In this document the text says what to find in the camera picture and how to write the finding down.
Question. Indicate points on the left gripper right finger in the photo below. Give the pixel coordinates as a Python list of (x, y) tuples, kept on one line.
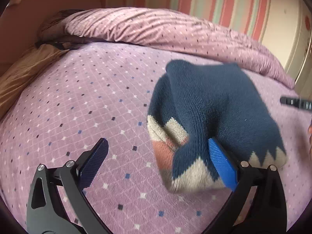
[(268, 211)]

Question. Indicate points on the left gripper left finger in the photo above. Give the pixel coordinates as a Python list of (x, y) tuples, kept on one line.
[(57, 202)]

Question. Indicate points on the navy argyle knit sweater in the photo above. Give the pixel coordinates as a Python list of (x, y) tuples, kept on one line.
[(191, 104)]

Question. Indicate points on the right hand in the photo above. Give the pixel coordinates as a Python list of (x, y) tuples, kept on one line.
[(310, 137)]

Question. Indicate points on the white wardrobe with decals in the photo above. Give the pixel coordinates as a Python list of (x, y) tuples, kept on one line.
[(287, 34)]

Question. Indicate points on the purple diamond-pattern bedsheet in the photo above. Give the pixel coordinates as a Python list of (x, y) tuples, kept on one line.
[(100, 90)]

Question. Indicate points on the tan brown pillow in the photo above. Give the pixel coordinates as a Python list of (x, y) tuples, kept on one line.
[(21, 73)]

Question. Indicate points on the dark brown blanket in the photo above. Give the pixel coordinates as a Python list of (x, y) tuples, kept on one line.
[(53, 32)]

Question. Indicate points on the pink padded headboard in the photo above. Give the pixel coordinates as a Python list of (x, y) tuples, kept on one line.
[(19, 24)]

